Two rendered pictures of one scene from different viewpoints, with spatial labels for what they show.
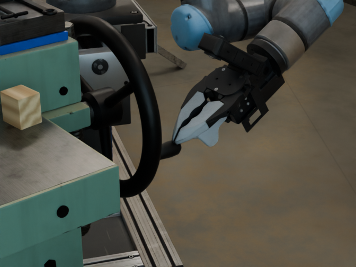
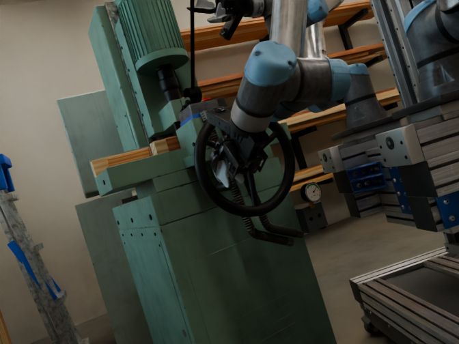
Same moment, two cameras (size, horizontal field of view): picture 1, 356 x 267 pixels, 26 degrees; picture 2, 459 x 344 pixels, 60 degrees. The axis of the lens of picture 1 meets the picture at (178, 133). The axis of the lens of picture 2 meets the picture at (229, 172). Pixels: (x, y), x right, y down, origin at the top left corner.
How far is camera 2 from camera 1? 1.60 m
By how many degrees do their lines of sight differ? 100
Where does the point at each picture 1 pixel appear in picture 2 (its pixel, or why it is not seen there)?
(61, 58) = (189, 127)
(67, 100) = not seen: hidden behind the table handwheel
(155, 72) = not seen: outside the picture
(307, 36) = (239, 99)
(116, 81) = (401, 155)
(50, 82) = (190, 140)
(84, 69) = (384, 145)
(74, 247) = (154, 212)
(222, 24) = not seen: hidden behind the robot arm
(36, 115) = (155, 151)
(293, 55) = (234, 117)
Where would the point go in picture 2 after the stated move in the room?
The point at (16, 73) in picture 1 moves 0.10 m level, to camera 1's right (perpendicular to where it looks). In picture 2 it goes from (182, 135) to (170, 134)
